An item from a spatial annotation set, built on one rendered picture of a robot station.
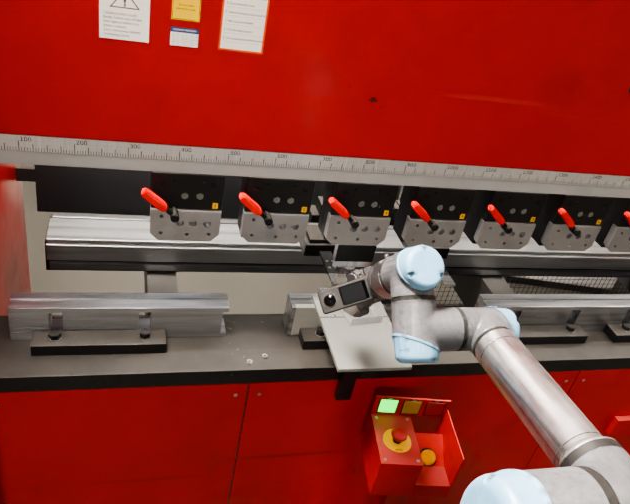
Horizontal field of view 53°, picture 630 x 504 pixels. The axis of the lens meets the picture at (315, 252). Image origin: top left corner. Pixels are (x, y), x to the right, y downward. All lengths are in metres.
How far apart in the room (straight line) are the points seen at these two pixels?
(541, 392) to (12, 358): 1.13
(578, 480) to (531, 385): 0.21
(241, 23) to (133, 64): 0.21
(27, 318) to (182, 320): 0.35
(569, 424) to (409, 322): 0.29
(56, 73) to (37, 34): 0.07
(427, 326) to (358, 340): 0.48
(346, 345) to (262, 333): 0.27
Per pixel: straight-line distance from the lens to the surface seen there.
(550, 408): 0.97
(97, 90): 1.29
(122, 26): 1.25
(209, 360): 1.59
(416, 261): 1.05
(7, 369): 1.58
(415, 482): 1.67
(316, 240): 1.78
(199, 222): 1.42
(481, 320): 1.11
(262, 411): 1.69
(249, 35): 1.26
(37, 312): 1.59
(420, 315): 1.06
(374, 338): 1.55
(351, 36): 1.30
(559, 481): 0.82
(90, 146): 1.33
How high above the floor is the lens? 1.98
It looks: 33 degrees down
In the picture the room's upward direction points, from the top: 12 degrees clockwise
